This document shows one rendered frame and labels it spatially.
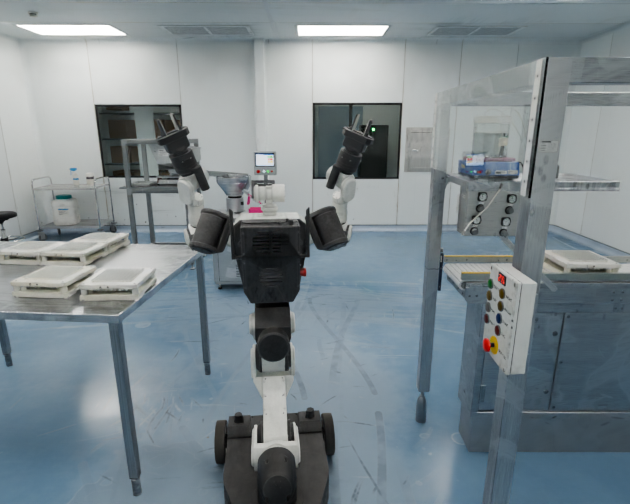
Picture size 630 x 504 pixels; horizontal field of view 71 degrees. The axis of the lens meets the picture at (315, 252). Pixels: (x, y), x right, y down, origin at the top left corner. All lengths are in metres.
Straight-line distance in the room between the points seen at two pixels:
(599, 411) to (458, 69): 5.74
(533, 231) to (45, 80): 7.58
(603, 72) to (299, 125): 6.02
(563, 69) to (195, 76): 6.43
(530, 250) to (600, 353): 1.28
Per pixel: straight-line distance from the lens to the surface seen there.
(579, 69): 1.32
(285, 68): 7.16
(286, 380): 2.08
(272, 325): 1.59
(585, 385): 2.58
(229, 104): 7.21
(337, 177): 1.73
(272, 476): 1.83
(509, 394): 1.49
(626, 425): 2.83
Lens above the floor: 1.58
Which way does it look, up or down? 15 degrees down
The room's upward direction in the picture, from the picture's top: straight up
